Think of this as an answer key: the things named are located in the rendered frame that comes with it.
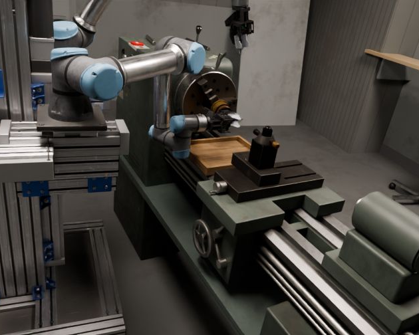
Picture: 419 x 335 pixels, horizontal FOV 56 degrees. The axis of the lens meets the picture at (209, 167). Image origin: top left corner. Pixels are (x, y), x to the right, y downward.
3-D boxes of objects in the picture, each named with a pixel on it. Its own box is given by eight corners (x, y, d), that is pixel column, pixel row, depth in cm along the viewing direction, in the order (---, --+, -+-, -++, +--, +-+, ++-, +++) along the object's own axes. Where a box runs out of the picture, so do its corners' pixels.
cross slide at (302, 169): (213, 180, 160) (214, 170, 158) (294, 168, 180) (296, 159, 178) (236, 203, 146) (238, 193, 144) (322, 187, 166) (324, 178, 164)
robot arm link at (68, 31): (44, 54, 171) (42, 21, 165) (59, 49, 183) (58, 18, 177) (70, 58, 170) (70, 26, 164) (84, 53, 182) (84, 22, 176)
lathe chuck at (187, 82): (167, 120, 204) (185, 61, 193) (217, 128, 222) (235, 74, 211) (175, 127, 197) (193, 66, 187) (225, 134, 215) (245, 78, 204)
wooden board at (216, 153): (178, 147, 198) (179, 140, 196) (238, 142, 215) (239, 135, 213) (206, 175, 175) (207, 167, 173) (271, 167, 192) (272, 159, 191)
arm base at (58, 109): (48, 121, 131) (46, 93, 126) (48, 106, 143) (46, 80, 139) (95, 121, 136) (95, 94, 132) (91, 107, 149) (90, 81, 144)
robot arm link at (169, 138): (175, 148, 183) (177, 126, 178) (193, 157, 177) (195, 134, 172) (162, 152, 177) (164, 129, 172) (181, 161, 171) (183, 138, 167)
